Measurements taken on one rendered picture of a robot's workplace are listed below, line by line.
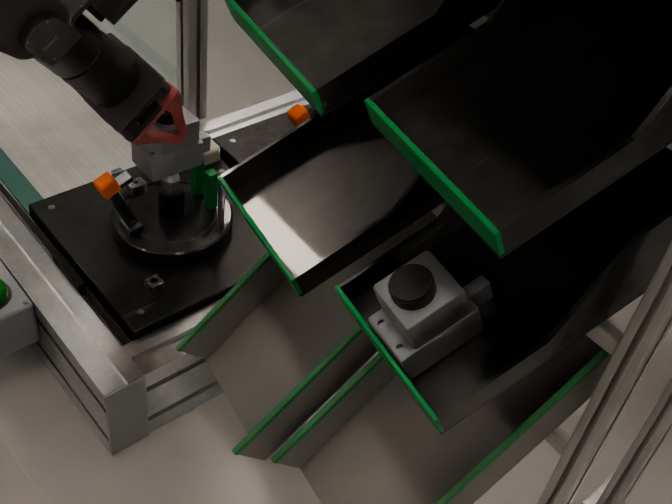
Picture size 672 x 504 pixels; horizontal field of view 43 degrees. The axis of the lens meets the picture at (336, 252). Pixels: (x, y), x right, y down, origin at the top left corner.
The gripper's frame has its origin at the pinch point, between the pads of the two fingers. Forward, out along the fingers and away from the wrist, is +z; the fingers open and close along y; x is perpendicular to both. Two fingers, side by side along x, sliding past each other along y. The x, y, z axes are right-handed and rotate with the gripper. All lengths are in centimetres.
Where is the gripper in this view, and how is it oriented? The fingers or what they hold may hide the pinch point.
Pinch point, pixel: (167, 123)
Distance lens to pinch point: 92.2
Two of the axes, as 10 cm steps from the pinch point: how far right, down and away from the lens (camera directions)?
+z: 3.9, 3.2, 8.6
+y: -6.4, -5.8, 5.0
